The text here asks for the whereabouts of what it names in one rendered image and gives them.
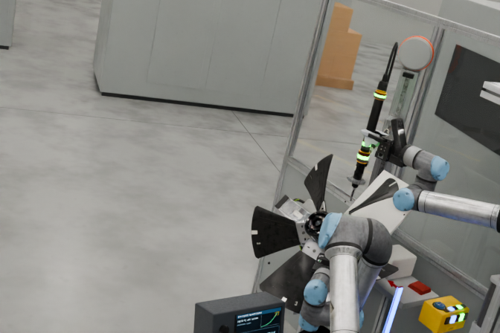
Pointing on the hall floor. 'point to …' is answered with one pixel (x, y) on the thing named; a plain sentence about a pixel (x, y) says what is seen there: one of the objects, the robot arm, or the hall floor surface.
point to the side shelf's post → (382, 315)
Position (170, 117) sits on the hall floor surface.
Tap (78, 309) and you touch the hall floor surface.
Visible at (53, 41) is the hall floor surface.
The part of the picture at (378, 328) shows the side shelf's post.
